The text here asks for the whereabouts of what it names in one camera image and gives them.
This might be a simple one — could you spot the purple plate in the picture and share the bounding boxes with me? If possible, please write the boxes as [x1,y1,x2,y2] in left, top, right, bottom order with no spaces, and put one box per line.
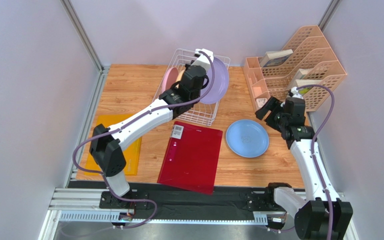
[200,57,230,105]

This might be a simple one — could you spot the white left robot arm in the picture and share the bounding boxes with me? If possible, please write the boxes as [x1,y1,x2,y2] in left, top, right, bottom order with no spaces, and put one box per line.
[89,65,215,197]

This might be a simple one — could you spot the middle white book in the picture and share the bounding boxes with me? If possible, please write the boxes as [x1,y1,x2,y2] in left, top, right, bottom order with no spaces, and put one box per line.
[287,68,313,89]

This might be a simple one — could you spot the upper book in rack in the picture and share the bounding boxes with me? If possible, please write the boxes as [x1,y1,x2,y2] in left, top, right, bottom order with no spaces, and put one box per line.
[258,49,294,68]

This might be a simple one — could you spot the pink file rack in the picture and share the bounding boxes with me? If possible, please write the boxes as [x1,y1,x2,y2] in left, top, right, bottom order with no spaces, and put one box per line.
[261,25,347,101]

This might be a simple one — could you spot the left aluminium corner post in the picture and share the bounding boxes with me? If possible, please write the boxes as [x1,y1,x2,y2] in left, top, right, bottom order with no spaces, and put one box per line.
[60,0,105,72]

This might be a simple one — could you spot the red folder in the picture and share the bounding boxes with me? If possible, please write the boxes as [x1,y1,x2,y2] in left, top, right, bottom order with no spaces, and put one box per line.
[157,121,223,195]

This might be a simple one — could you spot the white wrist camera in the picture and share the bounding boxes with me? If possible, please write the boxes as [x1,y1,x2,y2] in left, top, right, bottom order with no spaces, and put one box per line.
[191,48,214,72]
[286,87,304,99]

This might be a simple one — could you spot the right aluminium corner post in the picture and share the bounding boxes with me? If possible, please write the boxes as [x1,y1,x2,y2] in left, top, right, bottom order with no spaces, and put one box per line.
[318,0,342,32]

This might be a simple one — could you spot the yellow plate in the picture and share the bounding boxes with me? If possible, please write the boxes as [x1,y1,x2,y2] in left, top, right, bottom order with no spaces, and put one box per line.
[174,69,185,88]

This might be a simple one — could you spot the aluminium corner post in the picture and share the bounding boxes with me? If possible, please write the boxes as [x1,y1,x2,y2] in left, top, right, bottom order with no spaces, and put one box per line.
[318,0,342,32]
[60,0,105,72]

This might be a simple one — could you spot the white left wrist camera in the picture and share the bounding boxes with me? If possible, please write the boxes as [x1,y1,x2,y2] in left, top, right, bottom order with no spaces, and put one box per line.
[191,48,214,72]

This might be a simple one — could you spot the white wire dish rack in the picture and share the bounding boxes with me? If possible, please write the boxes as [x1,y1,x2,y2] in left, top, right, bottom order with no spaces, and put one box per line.
[167,48,231,126]

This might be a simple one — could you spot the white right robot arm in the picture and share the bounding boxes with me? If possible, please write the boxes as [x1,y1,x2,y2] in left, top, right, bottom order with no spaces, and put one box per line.
[255,96,353,240]

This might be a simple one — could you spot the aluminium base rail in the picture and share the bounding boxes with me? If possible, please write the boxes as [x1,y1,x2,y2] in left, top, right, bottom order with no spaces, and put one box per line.
[39,183,353,240]

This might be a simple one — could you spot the pink plate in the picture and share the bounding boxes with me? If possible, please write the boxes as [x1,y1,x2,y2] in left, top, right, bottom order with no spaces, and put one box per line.
[160,67,179,94]

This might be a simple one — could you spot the green book in rack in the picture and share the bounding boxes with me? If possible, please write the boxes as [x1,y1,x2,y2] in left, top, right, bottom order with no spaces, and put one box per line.
[289,79,321,96]

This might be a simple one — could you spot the blue plate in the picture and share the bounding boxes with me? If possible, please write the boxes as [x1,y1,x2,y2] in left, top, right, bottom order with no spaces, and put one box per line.
[225,119,270,158]

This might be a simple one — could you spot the black base mat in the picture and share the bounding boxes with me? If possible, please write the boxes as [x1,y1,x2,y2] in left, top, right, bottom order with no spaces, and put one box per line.
[69,181,289,221]

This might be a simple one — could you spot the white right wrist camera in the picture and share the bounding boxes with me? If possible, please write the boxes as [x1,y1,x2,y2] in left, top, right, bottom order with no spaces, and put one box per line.
[286,87,304,99]

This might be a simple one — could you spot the orange folder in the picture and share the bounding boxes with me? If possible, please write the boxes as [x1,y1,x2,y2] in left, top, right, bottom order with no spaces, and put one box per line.
[85,114,142,176]

